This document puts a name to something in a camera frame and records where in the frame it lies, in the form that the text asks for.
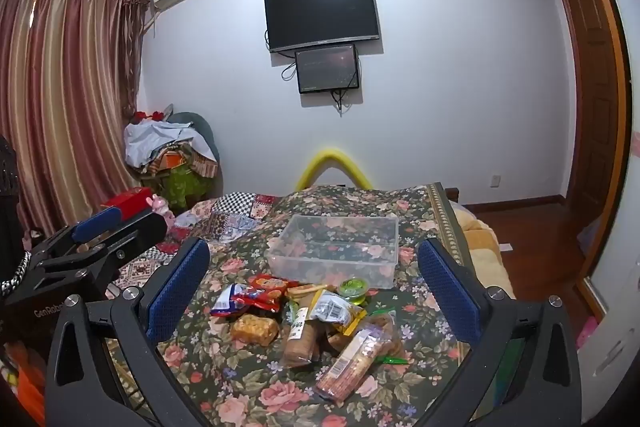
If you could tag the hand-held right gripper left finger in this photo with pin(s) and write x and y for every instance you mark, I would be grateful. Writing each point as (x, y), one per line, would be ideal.
(177, 294)

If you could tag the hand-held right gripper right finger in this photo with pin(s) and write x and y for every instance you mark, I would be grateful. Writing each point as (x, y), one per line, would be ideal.
(447, 294)

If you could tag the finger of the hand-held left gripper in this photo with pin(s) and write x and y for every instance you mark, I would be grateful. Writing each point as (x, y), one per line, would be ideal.
(97, 223)
(142, 229)

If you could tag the blue white snack bag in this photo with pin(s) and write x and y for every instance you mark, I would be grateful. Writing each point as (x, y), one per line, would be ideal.
(232, 302)

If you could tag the clear bag of brown pastries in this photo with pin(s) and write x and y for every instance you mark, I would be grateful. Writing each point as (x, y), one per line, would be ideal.
(380, 332)

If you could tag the orange crispy snack packet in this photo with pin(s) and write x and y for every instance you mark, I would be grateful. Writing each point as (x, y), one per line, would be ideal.
(254, 329)

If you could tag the small green packet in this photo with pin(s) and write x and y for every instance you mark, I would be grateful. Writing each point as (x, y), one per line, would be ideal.
(392, 360)

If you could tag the yellow snack packet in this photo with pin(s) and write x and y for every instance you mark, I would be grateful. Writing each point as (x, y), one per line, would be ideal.
(335, 309)

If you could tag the long wafer packet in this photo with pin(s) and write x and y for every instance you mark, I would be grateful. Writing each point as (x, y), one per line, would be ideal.
(350, 364)

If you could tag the clear plastic container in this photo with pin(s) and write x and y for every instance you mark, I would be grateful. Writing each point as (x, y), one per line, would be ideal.
(332, 252)

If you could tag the beige biscuit packet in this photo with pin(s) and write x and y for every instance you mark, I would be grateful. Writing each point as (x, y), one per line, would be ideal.
(302, 292)

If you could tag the pink toy figure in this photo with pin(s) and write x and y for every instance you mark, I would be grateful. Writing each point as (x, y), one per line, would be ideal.
(161, 207)

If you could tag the red box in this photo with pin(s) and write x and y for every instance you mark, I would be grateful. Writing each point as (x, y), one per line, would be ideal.
(130, 202)

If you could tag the green cloth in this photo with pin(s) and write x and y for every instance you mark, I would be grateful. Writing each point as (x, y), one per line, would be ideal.
(180, 189)

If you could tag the yellow blanket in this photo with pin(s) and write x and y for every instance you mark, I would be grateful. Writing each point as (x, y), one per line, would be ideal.
(482, 247)

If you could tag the colourful striped cloth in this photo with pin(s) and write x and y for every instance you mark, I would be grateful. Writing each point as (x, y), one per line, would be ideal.
(22, 382)

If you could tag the white paper scrap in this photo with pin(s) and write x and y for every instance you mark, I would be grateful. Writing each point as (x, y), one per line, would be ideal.
(506, 247)

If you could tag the patchwork quilt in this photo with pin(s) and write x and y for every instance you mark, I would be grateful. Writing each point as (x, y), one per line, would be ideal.
(225, 219)

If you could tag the pile of clothes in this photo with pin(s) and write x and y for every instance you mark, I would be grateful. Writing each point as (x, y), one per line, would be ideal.
(160, 142)

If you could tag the red snack packet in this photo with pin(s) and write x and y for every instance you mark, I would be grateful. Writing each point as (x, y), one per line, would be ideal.
(267, 289)

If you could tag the green jelly cup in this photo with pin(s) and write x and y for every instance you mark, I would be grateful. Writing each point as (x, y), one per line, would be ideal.
(353, 289)

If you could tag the grey-green armchair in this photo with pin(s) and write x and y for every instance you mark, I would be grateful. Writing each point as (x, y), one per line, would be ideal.
(202, 132)

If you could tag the brown bread roll packet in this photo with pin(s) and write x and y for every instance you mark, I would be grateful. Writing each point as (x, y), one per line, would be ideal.
(299, 337)

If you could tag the striped red beige curtain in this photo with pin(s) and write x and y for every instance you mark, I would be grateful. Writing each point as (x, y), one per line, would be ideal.
(60, 97)

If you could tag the yellow foam tube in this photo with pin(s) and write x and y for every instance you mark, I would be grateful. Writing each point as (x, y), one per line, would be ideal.
(330, 157)

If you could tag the brown wooden door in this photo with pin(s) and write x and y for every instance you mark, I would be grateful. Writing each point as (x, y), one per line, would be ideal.
(592, 97)

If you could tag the white wall socket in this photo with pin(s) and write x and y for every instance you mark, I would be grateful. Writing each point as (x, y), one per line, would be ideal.
(495, 181)

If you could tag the small black wall monitor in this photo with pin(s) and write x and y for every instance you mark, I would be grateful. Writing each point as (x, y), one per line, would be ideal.
(327, 68)

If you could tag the large black wall television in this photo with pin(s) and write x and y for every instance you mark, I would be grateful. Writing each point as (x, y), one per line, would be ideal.
(322, 14)

